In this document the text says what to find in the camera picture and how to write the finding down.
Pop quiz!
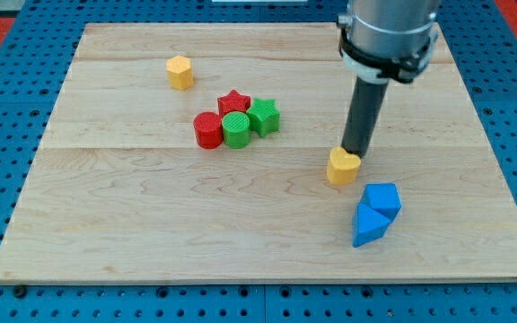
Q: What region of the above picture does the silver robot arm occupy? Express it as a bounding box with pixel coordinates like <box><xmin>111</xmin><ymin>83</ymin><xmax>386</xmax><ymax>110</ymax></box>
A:
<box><xmin>337</xmin><ymin>0</ymin><xmax>441</xmax><ymax>85</ymax></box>

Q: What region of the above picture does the yellow heart block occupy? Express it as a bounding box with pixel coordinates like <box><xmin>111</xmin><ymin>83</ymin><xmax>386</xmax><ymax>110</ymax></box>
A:
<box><xmin>327</xmin><ymin>146</ymin><xmax>362</xmax><ymax>186</ymax></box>

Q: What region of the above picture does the yellow hexagon block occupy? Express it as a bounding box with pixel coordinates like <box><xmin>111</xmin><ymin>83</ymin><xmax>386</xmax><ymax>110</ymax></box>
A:
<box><xmin>166</xmin><ymin>56</ymin><xmax>195</xmax><ymax>91</ymax></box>

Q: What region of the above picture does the blue cube block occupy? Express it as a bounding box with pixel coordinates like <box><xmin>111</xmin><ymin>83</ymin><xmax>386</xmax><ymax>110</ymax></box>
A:
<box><xmin>360</xmin><ymin>183</ymin><xmax>402</xmax><ymax>221</ymax></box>

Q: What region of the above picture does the green cylinder block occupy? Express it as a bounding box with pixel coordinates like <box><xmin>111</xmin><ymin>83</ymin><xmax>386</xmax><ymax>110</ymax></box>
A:
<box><xmin>222</xmin><ymin>111</ymin><xmax>250</xmax><ymax>149</ymax></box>

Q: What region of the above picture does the green star block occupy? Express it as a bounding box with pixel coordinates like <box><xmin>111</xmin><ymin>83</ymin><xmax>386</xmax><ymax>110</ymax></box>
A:
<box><xmin>246</xmin><ymin>98</ymin><xmax>280</xmax><ymax>137</ymax></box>

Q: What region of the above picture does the red cylinder block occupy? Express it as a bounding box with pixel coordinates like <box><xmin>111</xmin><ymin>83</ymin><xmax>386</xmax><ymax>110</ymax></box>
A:
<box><xmin>193</xmin><ymin>111</ymin><xmax>223</xmax><ymax>149</ymax></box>

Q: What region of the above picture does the red star block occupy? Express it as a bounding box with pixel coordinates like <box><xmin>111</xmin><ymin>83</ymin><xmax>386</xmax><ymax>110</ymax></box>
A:
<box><xmin>217</xmin><ymin>90</ymin><xmax>251</xmax><ymax>118</ymax></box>

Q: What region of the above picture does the wooden board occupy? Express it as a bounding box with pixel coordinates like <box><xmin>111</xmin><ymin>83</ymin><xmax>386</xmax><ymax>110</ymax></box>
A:
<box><xmin>0</xmin><ymin>23</ymin><xmax>517</xmax><ymax>285</ymax></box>

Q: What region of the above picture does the blue triangle block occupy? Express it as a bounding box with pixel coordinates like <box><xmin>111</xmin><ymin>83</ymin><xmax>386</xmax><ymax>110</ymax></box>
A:
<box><xmin>352</xmin><ymin>203</ymin><xmax>391</xmax><ymax>248</ymax></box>

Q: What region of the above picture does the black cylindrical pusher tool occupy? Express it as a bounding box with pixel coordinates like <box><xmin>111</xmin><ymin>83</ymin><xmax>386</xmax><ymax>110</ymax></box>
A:
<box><xmin>341</xmin><ymin>77</ymin><xmax>388</xmax><ymax>159</ymax></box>

